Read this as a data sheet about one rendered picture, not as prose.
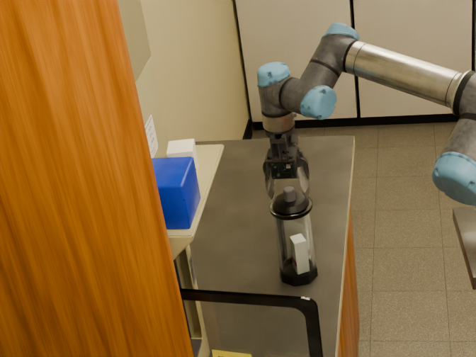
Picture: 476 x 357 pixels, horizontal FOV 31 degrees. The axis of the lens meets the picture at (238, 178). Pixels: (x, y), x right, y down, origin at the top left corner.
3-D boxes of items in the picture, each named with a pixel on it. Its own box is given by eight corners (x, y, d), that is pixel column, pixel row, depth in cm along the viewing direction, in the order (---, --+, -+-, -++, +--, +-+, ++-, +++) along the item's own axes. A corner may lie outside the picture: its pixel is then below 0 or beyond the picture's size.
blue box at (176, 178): (135, 230, 149) (125, 187, 144) (149, 199, 157) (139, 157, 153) (190, 229, 147) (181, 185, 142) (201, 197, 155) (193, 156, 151)
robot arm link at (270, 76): (275, 77, 186) (247, 69, 191) (280, 122, 192) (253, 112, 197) (298, 64, 190) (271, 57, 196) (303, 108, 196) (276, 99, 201)
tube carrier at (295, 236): (275, 262, 228) (265, 195, 217) (314, 255, 228) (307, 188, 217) (281, 287, 219) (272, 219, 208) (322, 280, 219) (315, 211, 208)
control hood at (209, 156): (139, 282, 153) (128, 237, 147) (178, 185, 180) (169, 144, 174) (201, 282, 150) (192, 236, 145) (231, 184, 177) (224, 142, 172)
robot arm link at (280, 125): (263, 103, 201) (297, 102, 199) (265, 120, 203) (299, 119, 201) (258, 118, 194) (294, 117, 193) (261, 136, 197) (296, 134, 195)
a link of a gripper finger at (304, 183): (304, 208, 206) (287, 178, 202) (306, 195, 211) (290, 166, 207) (316, 204, 205) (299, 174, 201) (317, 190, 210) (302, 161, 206)
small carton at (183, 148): (171, 180, 162) (166, 154, 159) (173, 167, 166) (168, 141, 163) (197, 178, 162) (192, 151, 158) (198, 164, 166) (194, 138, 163)
